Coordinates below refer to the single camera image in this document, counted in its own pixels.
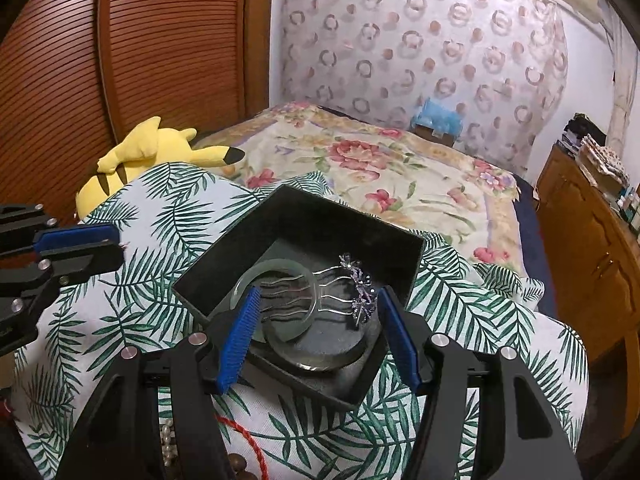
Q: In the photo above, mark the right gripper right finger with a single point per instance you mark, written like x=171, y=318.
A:
x=518, y=435

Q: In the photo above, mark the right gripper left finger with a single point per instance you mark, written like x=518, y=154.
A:
x=151, y=416

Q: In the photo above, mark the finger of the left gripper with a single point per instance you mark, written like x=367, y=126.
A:
x=27, y=292
x=27, y=228

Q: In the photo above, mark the pale green jade bangle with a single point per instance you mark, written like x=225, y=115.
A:
x=288, y=294

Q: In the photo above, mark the silver purple hair comb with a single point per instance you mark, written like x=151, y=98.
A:
x=346, y=291

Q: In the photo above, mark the black jewelry box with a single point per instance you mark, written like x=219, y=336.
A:
x=319, y=266

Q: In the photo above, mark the yellow Pikachu plush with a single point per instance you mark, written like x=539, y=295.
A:
x=147, y=145

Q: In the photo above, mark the dark blue mattress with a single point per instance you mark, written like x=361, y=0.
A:
x=534, y=256

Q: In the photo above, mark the wooden slatted wardrobe door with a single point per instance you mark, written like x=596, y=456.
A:
x=78, y=75

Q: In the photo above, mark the wooden sideboard cabinet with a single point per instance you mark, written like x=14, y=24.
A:
x=594, y=264

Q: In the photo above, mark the bottles on sideboard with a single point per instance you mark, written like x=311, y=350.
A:
x=628, y=209

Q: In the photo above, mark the floral bed quilt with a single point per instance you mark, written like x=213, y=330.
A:
x=391, y=173

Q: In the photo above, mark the folded clothes pile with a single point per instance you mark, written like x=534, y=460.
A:
x=585, y=142

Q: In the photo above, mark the blue plush toy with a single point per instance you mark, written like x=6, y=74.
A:
x=433, y=115

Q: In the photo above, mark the beige side curtain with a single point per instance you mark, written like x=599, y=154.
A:
x=626, y=63

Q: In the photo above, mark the circle pattern curtain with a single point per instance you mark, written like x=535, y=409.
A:
x=500, y=65

